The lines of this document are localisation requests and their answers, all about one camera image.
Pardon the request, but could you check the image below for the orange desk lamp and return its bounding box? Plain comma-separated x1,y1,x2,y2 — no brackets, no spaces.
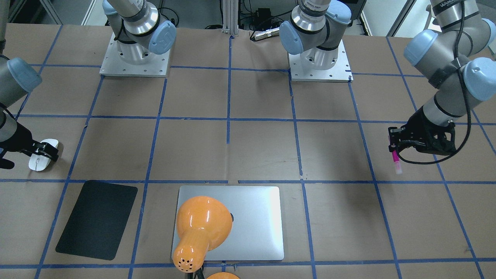
172,196,234,274

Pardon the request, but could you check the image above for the black power box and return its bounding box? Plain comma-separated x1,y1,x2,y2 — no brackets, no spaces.
254,8,271,25

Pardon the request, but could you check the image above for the silver laptop notebook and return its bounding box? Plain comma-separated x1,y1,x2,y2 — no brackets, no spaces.
177,185,284,261

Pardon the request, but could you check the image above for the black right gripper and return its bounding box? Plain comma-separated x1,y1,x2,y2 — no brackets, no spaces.
1,123,59,161

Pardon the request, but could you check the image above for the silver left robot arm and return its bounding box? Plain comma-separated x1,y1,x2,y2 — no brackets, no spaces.
279,0,495,158

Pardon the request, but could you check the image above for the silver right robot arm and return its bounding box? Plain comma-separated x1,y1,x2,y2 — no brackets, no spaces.
0,0,177,171

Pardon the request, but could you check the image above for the black mousepad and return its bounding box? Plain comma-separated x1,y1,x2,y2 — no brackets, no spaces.
55,180,138,261

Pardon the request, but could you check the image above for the black braided cable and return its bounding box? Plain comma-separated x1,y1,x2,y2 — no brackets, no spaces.
395,0,472,165

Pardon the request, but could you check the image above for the white computer mouse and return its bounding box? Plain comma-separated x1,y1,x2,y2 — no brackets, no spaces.
28,138,60,171

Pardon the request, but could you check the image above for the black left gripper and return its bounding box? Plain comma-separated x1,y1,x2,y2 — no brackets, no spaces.
388,107,456,156

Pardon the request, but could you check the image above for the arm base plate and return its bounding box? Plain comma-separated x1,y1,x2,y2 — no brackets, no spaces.
99,34,171,78
288,40,353,83

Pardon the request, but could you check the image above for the aluminium frame post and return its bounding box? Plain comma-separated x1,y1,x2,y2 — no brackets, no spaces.
221,0,239,37

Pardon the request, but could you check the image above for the pink pen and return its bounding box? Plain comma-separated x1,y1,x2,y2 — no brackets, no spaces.
391,150,403,175

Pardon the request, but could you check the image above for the silver cylindrical connector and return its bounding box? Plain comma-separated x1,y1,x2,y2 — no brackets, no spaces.
250,27,279,42

